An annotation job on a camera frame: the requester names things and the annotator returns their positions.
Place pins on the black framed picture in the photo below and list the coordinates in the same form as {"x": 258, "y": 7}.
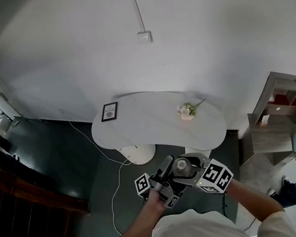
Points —
{"x": 109, "y": 112}

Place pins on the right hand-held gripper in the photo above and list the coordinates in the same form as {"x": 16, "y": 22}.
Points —
{"x": 214, "y": 175}

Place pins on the white oval table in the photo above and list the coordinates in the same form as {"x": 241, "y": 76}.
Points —
{"x": 149, "y": 126}

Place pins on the person's right forearm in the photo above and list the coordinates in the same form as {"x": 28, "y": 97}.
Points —
{"x": 250, "y": 199}

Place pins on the pink artificial flower bouquet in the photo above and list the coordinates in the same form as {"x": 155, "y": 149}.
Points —
{"x": 187, "y": 110}

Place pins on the person's white shirt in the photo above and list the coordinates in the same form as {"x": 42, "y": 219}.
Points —
{"x": 194, "y": 234}

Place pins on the white ribbed cylinder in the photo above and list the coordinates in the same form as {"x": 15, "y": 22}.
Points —
{"x": 140, "y": 154}

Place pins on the person's left hand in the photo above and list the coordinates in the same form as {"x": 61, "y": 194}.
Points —
{"x": 154, "y": 202}

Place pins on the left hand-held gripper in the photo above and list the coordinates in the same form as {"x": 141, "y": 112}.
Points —
{"x": 160, "y": 188}

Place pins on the white wall switch box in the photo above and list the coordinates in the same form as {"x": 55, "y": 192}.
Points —
{"x": 144, "y": 37}

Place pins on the grey wooden shelf cabinet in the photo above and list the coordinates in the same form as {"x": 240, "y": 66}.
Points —
{"x": 272, "y": 132}

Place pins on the dark wooden stair railing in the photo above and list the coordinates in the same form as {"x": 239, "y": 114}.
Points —
{"x": 23, "y": 199}

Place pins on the person's left forearm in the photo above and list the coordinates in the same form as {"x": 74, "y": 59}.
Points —
{"x": 139, "y": 227}

